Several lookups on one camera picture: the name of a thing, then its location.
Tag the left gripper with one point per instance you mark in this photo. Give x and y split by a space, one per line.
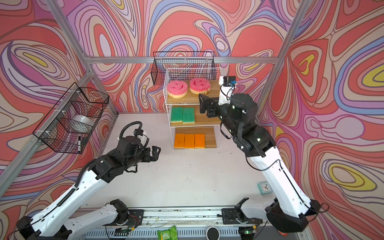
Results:
146 157

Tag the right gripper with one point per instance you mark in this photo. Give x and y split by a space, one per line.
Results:
208 106

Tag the yellow smiley sponge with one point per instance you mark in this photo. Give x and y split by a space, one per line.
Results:
200 86

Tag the yellow sponge green back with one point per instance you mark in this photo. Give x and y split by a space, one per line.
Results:
189 116

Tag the orange sponge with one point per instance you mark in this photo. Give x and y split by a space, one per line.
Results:
179 142
189 141

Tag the white wire wooden shelf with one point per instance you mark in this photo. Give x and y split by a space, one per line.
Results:
202 125

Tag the pink smiley sponge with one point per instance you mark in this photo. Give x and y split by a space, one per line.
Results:
177 89

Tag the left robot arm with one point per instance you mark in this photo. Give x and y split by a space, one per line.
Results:
55 221

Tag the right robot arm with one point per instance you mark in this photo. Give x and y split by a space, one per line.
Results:
290 208

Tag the black marker in basket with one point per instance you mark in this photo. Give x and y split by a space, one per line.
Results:
79 145

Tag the silver bowl in basket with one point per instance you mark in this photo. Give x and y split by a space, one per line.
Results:
84 120

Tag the green snack packet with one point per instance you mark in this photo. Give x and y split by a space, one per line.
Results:
169 234

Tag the small teal clock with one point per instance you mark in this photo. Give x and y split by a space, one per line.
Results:
264 188

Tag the round black speaker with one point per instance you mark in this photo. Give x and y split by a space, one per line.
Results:
212 233

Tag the black wire basket back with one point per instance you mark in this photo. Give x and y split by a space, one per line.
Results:
179 59

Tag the black wire basket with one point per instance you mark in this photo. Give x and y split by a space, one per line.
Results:
72 120
179 59

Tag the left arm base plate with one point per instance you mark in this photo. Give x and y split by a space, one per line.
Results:
131 218

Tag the black wire basket left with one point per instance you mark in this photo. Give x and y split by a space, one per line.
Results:
72 120

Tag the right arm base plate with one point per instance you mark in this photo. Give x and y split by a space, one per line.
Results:
232 216

